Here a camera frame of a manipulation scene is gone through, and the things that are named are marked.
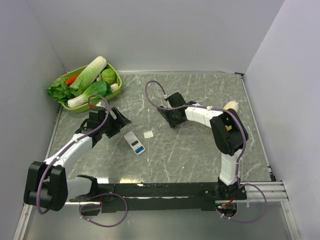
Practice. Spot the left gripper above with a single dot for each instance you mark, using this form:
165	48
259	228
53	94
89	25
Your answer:
120	122

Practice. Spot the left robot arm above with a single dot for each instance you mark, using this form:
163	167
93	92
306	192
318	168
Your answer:
47	186

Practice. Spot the green plastic basket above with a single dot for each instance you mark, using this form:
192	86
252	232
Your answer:
85	107

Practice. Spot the white battery cover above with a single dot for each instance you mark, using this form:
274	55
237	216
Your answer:
148	134

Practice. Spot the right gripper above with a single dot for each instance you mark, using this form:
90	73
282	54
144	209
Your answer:
168	113

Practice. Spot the bok choy toy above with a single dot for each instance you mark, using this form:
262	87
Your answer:
100	87

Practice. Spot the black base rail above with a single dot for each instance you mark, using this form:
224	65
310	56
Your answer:
163	196

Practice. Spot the red chili pepper toy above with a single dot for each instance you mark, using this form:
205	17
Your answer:
71	80

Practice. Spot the black remote control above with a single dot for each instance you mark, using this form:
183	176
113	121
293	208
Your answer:
172	123

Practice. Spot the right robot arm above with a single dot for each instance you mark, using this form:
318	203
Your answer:
230	135

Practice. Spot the round green cabbage toy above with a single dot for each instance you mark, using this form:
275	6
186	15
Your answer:
108	75

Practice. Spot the yellow white cabbage toy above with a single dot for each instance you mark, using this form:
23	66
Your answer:
231	106

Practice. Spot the white red remote control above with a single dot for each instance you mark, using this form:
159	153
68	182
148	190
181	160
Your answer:
134	143

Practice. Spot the green lettuce toy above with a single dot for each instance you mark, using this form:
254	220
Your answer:
59	90

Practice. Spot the napa cabbage toy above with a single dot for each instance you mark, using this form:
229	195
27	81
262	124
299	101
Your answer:
89	74

